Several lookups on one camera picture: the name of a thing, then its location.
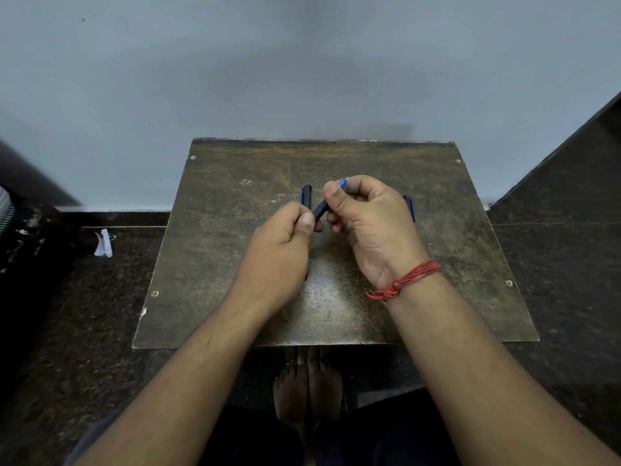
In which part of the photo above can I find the white paper scrap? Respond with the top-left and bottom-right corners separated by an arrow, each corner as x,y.
93,229 -> 114,259

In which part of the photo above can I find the person's right hand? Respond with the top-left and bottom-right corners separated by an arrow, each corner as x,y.
322,174 -> 432,292

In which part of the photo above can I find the red thread wrist band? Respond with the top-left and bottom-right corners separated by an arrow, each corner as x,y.
365,260 -> 442,303

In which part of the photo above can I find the person's left foot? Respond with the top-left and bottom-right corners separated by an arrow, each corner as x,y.
273,358 -> 309,428

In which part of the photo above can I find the person's left forearm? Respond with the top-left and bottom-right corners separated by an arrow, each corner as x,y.
73,286 -> 275,466

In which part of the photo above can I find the person's right forearm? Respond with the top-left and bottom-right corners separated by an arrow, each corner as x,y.
383,269 -> 621,466

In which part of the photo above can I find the black scuffed furniture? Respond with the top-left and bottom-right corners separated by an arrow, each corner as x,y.
0,139 -> 100,403

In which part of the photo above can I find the person's right foot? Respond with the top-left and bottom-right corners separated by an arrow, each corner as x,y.
308,353 -> 344,424

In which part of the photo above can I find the person's left hand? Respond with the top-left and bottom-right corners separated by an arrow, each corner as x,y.
232,201 -> 325,317

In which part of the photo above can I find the person's foot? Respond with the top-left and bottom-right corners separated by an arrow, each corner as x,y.
308,353 -> 344,424
273,358 -> 309,428

